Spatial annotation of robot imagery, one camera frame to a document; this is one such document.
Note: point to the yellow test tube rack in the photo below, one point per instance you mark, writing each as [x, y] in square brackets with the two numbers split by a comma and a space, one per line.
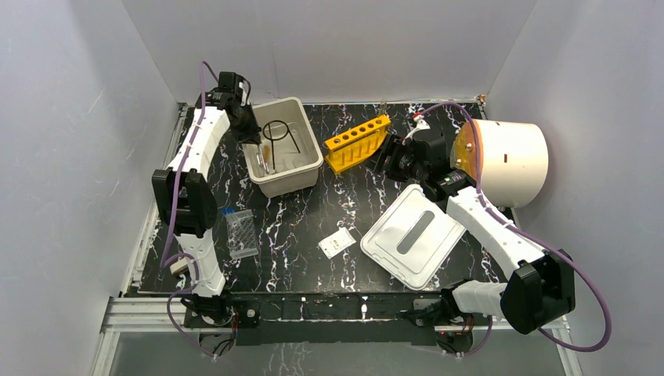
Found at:
[350, 148]

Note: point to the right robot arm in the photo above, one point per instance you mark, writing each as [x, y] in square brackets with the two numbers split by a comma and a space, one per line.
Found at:
[540, 286]

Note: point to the white plastic packet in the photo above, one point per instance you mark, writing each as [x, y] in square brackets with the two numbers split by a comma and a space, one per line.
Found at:
[336, 242]

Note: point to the white cylindrical centrifuge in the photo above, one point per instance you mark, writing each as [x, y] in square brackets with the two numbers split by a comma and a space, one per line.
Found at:
[510, 158]

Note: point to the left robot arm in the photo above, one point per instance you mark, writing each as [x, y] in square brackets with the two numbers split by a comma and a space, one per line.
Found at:
[184, 198]

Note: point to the white plastic bin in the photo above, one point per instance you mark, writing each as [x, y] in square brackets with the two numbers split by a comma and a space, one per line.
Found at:
[294, 171]

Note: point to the black wire ring stand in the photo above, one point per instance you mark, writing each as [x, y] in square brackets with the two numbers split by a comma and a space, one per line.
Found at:
[268, 133]

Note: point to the bristle test tube brush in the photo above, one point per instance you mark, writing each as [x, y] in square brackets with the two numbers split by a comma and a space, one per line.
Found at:
[267, 153]

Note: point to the clear acrylic tube rack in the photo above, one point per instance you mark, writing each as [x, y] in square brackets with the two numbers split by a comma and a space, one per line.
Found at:
[242, 238]

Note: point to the metal crucible tongs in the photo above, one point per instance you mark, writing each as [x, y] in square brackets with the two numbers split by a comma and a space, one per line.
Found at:
[262, 164]

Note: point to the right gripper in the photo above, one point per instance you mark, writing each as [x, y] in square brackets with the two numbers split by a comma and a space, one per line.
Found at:
[393, 148]

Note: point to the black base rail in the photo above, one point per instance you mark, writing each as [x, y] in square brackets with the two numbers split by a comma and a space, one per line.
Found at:
[262, 319]

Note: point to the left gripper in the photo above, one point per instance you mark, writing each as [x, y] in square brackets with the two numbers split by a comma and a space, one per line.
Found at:
[249, 131]

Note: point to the white bin lid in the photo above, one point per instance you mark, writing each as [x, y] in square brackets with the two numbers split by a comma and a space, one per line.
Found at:
[412, 238]

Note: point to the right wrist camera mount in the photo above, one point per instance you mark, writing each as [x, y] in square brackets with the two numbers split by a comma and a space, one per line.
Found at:
[420, 124]

